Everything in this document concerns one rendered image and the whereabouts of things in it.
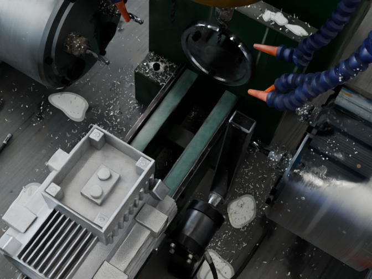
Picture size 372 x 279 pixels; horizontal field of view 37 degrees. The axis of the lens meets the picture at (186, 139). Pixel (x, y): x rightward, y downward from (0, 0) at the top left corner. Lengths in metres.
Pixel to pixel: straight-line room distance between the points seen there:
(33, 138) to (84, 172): 0.40
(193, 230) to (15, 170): 0.45
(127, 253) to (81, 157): 0.15
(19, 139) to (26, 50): 0.29
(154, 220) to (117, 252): 0.07
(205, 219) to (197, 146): 0.22
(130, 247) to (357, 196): 0.32
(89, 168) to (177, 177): 0.25
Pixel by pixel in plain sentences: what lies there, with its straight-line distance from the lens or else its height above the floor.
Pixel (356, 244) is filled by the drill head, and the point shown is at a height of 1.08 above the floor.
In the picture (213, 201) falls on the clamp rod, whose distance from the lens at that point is 0.87.
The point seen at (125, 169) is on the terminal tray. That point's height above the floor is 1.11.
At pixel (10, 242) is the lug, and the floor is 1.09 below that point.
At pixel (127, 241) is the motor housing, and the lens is 0.80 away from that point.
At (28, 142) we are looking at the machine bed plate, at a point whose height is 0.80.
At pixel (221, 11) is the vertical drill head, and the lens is 0.73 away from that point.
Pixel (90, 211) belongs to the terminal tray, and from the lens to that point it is 0.76.
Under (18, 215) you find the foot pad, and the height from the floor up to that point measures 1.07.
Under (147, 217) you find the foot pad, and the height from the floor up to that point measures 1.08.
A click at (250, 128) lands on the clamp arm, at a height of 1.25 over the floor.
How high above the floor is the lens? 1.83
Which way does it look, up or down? 63 degrees down
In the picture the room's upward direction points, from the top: 8 degrees clockwise
